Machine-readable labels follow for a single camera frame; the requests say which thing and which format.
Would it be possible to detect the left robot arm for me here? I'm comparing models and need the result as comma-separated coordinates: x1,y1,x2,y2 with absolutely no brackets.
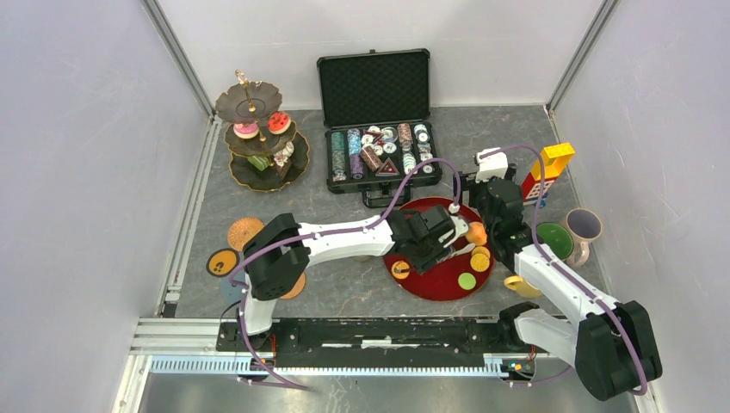
236,205,469,351

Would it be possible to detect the red round tray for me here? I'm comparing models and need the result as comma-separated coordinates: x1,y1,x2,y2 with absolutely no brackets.
382,196,496,301

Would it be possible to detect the woven coaster front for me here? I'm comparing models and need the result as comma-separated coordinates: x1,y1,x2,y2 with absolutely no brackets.
281,273,306,299

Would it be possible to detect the yellow round cookie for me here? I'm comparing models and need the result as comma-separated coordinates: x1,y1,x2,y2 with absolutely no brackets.
390,260,411,280

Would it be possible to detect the orange black coaster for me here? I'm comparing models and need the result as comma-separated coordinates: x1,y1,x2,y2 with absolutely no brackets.
206,248,240,278

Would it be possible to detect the woven coaster left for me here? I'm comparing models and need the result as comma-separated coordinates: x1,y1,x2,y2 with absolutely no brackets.
226,217,265,251

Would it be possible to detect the woven coaster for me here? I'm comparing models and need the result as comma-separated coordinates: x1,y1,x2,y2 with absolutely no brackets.
281,273,306,299
226,217,265,251

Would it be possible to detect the red frosted donut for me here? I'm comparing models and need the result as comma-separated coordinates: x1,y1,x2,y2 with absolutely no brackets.
267,111,292,135

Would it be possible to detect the toy block tower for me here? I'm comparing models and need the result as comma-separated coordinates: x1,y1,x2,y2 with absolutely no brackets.
521,142,575,206

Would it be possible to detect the green macaron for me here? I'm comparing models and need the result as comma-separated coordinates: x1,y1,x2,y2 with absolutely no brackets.
457,272,477,291

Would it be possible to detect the purple cable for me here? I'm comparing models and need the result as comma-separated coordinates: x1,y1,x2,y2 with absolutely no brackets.
479,144,650,398
227,157,462,391

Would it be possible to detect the orange waffle biscuit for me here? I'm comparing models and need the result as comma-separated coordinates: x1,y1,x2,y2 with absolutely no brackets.
469,253,491,273

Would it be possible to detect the orange round biscuit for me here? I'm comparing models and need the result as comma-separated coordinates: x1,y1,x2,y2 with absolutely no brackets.
471,246,491,258

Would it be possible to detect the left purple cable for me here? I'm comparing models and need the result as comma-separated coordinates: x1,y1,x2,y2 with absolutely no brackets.
227,157,462,391

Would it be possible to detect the white rectangular pastry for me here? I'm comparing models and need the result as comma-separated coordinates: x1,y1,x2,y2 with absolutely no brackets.
247,156,271,171

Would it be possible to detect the blue round coaster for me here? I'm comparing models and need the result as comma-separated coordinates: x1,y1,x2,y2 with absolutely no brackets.
219,270,250,305

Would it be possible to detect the chocolate cake slice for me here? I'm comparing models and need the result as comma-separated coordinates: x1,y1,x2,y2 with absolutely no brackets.
275,157,292,180

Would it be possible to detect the white striped donut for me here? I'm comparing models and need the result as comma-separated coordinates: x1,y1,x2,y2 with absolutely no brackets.
275,141,294,165

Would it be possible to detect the pink frosted donut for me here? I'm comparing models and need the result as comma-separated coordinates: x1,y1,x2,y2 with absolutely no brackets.
233,123,259,139

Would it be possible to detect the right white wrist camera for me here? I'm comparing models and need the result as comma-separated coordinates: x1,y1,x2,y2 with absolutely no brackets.
475,148,509,183

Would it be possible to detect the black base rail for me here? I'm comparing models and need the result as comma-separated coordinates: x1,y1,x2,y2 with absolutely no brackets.
215,316,535,390

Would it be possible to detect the orange peach bun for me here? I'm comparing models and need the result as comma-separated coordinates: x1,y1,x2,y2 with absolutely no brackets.
465,221,487,246

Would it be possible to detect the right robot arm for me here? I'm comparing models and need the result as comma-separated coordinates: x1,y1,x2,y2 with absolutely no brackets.
454,173,664,401

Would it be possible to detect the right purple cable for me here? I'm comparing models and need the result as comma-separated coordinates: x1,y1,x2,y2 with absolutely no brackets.
479,144,650,398

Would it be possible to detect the black poker chip case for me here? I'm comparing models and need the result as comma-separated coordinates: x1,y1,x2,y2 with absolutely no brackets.
316,48,442,208

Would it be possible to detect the beige purple mug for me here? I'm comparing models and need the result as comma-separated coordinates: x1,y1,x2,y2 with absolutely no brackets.
562,208,603,268

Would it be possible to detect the three-tier dessert stand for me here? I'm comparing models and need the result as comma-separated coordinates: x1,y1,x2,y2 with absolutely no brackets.
214,69,310,193

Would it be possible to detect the yellow cup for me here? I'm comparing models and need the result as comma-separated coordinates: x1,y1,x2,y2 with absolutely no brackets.
504,274,543,299

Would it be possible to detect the green bowl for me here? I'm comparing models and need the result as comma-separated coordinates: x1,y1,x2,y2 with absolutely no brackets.
536,222,574,260

